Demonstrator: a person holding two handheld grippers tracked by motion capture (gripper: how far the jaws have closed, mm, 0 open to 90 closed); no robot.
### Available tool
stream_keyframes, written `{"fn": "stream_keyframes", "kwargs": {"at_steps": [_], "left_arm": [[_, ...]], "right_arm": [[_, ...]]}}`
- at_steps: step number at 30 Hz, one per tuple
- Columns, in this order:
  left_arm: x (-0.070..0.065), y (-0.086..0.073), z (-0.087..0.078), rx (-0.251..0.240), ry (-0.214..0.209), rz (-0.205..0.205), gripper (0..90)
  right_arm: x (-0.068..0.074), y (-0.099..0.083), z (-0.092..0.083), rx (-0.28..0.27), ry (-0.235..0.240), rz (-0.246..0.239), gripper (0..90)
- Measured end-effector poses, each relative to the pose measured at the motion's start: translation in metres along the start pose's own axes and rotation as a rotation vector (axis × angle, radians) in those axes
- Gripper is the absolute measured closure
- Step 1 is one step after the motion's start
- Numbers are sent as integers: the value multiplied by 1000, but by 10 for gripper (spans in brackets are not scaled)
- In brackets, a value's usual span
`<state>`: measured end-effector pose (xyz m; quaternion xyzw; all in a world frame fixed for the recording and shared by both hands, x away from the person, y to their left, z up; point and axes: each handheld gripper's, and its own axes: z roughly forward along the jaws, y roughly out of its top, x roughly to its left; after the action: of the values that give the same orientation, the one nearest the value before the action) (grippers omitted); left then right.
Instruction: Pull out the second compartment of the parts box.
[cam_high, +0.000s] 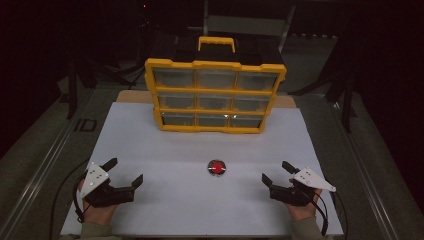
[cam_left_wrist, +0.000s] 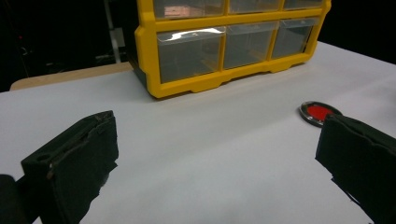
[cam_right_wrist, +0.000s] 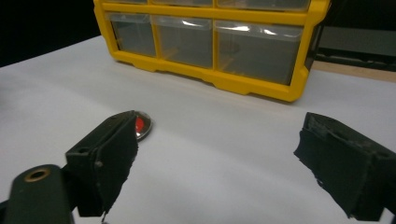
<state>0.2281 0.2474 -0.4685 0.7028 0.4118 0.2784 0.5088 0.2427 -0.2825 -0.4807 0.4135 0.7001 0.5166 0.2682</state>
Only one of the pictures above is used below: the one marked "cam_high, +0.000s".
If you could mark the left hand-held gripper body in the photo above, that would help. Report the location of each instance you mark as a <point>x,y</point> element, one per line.
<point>95,178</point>

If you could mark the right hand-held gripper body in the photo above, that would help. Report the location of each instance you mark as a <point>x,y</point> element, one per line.
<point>293,195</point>

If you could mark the round red and black disc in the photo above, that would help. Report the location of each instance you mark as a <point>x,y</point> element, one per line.
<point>216,167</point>

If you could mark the single clear plastic drawer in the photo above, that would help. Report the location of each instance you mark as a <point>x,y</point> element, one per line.
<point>216,79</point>

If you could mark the yellow and black organizer cabinet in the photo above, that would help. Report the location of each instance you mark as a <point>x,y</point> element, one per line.
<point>215,65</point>

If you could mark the person's right hand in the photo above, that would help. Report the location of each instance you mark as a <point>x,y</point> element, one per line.
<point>305,212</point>

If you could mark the person's left hand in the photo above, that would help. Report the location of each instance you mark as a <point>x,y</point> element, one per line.
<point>98,215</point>

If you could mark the white table sheet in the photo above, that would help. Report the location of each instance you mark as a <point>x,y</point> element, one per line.
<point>173,200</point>

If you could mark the black stand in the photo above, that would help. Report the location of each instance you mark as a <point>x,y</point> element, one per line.
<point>72,100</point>
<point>347,110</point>

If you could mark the group of clear cabinet drawers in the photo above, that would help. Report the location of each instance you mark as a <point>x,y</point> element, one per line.
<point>173,78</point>

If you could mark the grey metal stand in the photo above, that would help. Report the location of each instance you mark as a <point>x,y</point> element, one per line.
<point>246,25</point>

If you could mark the aluminium rail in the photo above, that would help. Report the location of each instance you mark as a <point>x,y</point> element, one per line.
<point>37,180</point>
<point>369,180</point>

